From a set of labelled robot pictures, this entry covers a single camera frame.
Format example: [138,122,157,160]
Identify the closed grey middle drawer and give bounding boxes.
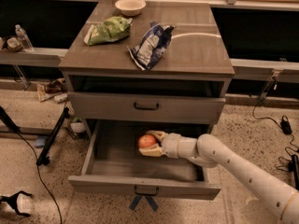
[68,91,225,124]

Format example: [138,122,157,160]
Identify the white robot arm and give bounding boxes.
[138,131,299,224]

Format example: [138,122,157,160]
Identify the blue white chip bag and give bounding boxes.
[128,21,175,71]

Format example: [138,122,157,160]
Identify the brown basket with cup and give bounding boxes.
[0,36,22,52]

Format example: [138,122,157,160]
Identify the white paper bowl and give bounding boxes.
[115,0,146,17]

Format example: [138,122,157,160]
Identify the clear plastic water bottle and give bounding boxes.
[15,24,34,52]

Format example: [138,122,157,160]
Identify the open grey bottom drawer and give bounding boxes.
[68,120,221,200]

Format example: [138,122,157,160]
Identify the grey wooden drawer cabinet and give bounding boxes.
[58,0,235,147]

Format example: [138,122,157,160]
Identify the black clamp on floor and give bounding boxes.
[0,190,32,217]

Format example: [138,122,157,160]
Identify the snack wrappers on floor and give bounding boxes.
[37,78,66,102]

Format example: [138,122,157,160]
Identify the black tripod leg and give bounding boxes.
[36,107,69,166]

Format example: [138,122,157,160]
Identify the black power adapter with cable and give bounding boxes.
[251,77,299,174]

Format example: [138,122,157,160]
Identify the green chip bag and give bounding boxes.
[84,16,133,46]

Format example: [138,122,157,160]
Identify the red orange apple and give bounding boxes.
[138,134,156,148]

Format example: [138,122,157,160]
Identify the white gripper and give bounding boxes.
[139,130,181,158]

